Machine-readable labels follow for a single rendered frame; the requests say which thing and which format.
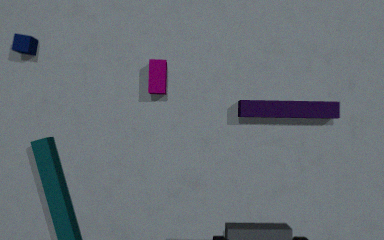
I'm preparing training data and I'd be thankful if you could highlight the grey rod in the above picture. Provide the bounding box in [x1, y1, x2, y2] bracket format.
[225, 222, 292, 240]

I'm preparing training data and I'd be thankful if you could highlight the small dark blue cube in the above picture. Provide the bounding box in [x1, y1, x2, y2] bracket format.
[12, 33, 39, 56]

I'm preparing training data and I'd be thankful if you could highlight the dark purple rectangular bar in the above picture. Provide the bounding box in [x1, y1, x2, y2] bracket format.
[238, 100, 340, 119]

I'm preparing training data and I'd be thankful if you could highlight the magenta block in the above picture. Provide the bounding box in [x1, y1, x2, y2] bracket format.
[148, 59, 167, 95]

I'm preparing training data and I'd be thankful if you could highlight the turquoise rod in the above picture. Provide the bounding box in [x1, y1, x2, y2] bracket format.
[30, 137, 82, 240]

